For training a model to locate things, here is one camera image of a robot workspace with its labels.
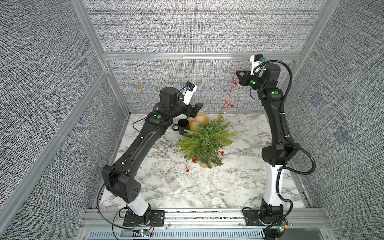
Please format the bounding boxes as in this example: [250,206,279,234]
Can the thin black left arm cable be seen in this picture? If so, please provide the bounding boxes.
[95,116,151,232]

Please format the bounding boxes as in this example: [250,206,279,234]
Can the clear battery box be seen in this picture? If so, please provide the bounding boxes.
[167,178,182,192]

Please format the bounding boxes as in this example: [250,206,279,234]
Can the yellow bamboo steamer basket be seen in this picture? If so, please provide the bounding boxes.
[188,113,211,131]

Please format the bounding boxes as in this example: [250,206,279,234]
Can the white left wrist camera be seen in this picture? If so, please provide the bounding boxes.
[181,81,198,105]

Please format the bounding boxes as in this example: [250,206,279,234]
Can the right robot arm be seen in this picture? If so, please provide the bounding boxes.
[236,63,298,226]

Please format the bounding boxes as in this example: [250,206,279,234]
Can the small green christmas tree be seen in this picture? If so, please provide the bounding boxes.
[176,115,238,169]

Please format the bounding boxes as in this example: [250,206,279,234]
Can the black corrugated cable conduit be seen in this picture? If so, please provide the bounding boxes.
[253,59,317,240]

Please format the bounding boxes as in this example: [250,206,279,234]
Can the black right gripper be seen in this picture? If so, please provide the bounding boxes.
[239,69,269,95]

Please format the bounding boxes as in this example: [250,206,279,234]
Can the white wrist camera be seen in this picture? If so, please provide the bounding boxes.
[250,54,265,76]
[181,81,198,105]

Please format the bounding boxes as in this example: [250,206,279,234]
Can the black ceramic mug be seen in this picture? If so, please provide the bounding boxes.
[172,119,190,136]

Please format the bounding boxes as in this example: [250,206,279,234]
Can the red string lights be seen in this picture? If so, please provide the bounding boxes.
[166,77,239,181]

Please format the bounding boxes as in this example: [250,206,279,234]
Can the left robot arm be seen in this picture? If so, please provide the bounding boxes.
[102,82,203,224]

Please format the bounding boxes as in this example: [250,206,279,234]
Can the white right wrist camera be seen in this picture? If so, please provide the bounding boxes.
[250,54,265,76]

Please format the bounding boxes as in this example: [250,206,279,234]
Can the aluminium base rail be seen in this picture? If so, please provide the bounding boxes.
[76,208,336,240]

